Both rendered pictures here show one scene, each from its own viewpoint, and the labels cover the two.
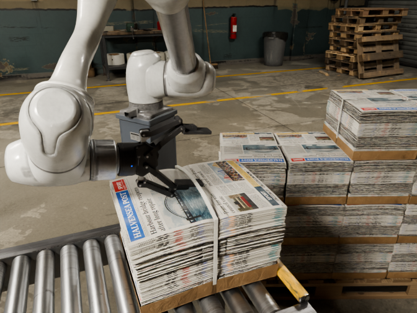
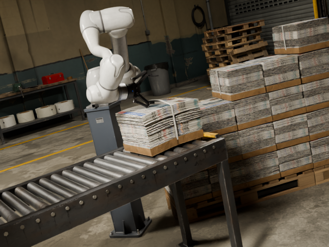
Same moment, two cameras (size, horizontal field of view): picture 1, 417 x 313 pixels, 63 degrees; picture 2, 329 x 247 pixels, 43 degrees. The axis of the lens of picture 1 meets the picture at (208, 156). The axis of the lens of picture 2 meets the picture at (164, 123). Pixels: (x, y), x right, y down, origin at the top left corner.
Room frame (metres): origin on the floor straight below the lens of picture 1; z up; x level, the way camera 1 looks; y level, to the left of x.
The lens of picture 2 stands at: (-1.52, 0.46, 1.40)
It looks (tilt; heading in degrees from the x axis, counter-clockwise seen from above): 12 degrees down; 349
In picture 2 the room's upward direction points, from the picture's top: 11 degrees counter-clockwise
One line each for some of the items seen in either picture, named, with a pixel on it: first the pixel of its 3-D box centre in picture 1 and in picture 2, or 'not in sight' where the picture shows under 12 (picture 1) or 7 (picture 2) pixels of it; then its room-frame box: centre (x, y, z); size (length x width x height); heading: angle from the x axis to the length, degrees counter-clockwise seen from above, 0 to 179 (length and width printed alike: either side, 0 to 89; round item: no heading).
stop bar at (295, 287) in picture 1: (260, 244); (193, 132); (0.81, -0.16, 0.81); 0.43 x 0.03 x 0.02; 22
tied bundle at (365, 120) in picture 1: (368, 122); (235, 81); (1.54, -0.76, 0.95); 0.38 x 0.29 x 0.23; 2
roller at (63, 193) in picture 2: not in sight; (58, 190); (0.50, 0.65, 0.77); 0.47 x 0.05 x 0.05; 22
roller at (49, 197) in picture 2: not in sight; (45, 195); (0.47, 0.71, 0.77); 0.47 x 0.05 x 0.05; 22
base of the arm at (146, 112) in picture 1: (143, 107); (100, 101); (1.51, 0.30, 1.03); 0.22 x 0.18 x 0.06; 148
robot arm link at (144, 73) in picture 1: (146, 75); (98, 82); (1.53, 0.28, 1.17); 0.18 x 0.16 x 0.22; 86
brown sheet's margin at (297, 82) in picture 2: not in sight; (272, 83); (1.54, -1.07, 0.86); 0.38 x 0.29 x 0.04; 0
